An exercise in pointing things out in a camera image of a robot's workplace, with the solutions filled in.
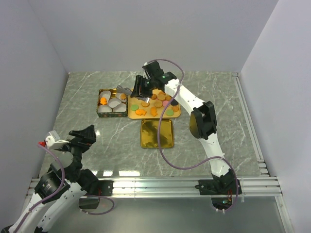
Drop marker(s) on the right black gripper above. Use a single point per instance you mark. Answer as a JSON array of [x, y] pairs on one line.
[[139, 81]]

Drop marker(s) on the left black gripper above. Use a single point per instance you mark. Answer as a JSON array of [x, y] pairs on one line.
[[84, 138]]

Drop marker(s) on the metal tongs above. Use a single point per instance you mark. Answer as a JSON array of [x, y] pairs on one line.
[[127, 91]]

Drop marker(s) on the orange flower cookie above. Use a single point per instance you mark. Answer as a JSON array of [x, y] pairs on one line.
[[123, 97]]

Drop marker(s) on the orange fish cookie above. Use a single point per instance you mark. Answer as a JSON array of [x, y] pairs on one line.
[[103, 101], [153, 111], [140, 112]]

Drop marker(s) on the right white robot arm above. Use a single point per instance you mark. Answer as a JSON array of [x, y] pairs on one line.
[[203, 122]]

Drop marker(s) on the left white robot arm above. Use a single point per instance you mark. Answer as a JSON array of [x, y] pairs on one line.
[[62, 185]]

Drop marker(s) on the brown round cookie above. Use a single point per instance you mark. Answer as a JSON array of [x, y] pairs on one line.
[[145, 104]]

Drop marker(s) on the green round cookie left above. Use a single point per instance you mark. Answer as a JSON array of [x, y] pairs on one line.
[[134, 107]]

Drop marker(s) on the green round cookie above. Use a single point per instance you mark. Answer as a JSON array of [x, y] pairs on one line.
[[170, 112], [134, 107]]

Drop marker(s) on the yellow serving tray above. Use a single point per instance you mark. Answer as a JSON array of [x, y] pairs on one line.
[[157, 95]]

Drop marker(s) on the pink round cookie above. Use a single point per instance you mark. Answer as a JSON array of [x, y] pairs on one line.
[[165, 103]]

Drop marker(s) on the black round cookie lower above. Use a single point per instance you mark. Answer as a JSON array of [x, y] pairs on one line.
[[174, 103]]

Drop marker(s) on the green round cookie right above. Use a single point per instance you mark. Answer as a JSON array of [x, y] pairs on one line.
[[170, 112]]

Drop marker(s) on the green square cookie tin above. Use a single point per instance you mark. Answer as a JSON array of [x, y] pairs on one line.
[[115, 106]]

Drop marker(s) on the brown cookie right edge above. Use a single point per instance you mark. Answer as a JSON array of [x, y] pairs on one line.
[[175, 108]]

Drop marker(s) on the gold tin lid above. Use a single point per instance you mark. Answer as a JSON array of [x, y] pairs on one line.
[[148, 134]]

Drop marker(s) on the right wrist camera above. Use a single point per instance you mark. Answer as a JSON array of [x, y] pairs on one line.
[[146, 67]]

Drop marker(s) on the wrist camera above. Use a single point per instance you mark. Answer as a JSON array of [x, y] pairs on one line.
[[53, 141], [146, 67]]

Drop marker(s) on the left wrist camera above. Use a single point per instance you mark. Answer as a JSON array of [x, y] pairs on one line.
[[53, 141]]

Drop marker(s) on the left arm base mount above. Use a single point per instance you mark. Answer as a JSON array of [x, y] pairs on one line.
[[100, 190]]

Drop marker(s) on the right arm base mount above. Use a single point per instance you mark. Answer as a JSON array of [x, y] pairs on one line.
[[223, 196]]

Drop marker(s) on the aluminium rail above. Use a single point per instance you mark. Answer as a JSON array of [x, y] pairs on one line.
[[184, 187]]

